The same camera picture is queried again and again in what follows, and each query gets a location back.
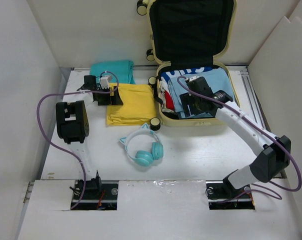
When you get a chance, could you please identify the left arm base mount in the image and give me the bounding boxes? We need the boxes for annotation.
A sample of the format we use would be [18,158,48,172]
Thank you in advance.
[70,182,119,211]

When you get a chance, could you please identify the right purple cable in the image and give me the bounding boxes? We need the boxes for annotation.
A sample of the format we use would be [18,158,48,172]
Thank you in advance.
[177,76,302,205]

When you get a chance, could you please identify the purple cable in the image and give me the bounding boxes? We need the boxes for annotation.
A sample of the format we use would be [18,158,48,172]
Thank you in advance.
[36,71,120,210]
[177,76,302,205]

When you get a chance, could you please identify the yellow open suitcase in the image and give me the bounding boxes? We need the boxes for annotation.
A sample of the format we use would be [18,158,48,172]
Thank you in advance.
[136,0,237,127]

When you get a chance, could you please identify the yellow folded cloth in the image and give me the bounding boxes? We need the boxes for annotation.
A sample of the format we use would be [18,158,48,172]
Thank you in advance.
[106,83,157,126]

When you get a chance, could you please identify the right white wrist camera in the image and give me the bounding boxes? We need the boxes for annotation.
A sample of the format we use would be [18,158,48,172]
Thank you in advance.
[186,75,199,84]

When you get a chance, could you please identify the cream printed zip pouch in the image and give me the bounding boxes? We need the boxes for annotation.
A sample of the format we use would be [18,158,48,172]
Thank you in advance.
[159,80,174,113]

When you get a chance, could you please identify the teal folded cloth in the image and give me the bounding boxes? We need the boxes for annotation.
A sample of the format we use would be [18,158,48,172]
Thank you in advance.
[89,60,136,85]

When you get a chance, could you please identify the red white blue shirt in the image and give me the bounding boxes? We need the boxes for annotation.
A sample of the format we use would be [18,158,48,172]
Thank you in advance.
[160,66,213,119]

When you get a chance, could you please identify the teal cat-ear headphones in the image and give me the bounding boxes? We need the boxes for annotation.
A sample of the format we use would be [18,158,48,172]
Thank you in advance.
[118,123,164,167]

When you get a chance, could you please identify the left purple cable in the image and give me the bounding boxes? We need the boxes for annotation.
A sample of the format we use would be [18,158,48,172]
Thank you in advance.
[36,71,120,210]

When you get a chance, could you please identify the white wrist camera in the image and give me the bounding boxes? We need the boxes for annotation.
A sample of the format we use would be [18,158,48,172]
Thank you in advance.
[98,75,112,91]
[186,75,199,84]

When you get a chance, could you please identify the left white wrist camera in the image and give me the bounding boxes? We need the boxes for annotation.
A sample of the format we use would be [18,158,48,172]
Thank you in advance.
[98,75,112,91]

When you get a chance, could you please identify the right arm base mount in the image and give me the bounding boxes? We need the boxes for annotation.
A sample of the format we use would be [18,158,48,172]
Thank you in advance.
[205,180,255,210]

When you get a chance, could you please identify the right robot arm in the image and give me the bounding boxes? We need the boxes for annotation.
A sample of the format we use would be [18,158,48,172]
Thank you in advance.
[177,76,293,198]

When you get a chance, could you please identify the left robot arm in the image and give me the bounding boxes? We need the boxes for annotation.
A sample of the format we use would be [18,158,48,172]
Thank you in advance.
[55,71,123,199]

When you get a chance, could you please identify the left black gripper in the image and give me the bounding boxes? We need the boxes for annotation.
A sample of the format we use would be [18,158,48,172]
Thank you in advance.
[96,86,123,106]

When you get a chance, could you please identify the light blue shirt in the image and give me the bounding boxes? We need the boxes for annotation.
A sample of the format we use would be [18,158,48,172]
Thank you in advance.
[167,68,236,120]

